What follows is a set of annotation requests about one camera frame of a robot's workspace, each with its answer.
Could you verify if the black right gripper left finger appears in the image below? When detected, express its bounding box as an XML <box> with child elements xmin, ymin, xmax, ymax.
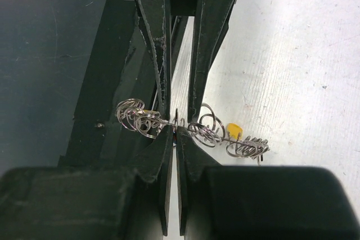
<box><xmin>1</xmin><ymin>126</ymin><xmax>173</xmax><ymax>239</ymax></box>

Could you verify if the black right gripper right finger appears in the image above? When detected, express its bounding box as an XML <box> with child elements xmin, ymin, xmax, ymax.
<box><xmin>176</xmin><ymin>128</ymin><xmax>359</xmax><ymax>239</ymax></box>

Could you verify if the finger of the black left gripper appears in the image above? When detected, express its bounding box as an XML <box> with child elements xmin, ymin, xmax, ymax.
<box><xmin>135</xmin><ymin>0</ymin><xmax>172</xmax><ymax>119</ymax></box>
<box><xmin>187</xmin><ymin>0</ymin><xmax>235</xmax><ymax>121</ymax></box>

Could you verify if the key with yellow tag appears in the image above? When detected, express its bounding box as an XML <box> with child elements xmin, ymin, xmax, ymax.
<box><xmin>227</xmin><ymin>123</ymin><xmax>243</xmax><ymax>140</ymax></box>

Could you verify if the silver metal keyring disc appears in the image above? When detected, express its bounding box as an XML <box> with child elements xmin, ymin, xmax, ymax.
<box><xmin>116</xmin><ymin>98</ymin><xmax>270</xmax><ymax>164</ymax></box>

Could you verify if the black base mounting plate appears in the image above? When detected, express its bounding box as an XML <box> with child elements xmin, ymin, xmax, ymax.
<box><xmin>58</xmin><ymin>0</ymin><xmax>165</xmax><ymax>167</ymax></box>

